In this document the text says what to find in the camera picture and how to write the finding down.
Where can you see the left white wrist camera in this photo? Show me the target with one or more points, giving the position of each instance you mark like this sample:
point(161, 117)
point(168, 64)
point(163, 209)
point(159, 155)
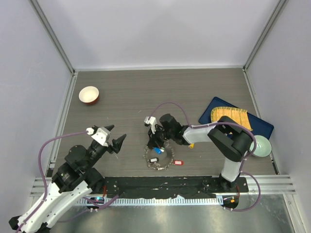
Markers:
point(100, 134)

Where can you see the red key tag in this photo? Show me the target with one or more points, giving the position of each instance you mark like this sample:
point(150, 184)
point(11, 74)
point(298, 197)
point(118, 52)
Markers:
point(178, 162)

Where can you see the black mounting plate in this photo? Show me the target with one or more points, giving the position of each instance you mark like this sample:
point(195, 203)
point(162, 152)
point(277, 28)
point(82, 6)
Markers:
point(189, 187)

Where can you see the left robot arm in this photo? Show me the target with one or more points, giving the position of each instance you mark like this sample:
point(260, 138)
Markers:
point(74, 179)

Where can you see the red white bowl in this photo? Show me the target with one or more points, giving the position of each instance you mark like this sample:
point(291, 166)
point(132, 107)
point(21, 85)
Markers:
point(89, 95)

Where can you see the yellow bamboo basket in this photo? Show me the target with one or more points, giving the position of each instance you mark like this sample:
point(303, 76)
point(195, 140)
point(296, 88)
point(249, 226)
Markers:
point(238, 115)

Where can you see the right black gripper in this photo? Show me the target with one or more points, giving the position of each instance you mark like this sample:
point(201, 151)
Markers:
point(154, 141)

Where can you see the blue key tag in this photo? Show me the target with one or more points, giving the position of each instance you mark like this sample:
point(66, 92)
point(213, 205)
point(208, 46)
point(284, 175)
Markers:
point(158, 150)

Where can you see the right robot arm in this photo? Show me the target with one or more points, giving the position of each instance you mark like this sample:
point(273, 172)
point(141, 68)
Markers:
point(232, 140)

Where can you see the black key fob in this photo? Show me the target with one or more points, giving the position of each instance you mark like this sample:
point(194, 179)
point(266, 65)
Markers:
point(154, 160)

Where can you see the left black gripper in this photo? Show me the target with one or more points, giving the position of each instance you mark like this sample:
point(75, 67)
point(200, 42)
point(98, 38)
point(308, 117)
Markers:
point(117, 144)

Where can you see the blue metal tray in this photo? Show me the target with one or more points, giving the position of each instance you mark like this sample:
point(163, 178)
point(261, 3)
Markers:
point(259, 126)

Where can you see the white slotted cable duct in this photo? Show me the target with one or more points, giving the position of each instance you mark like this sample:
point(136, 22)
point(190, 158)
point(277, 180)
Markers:
point(178, 201)

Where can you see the pale green bowl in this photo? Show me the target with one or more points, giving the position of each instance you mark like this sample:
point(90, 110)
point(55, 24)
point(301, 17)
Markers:
point(263, 147)

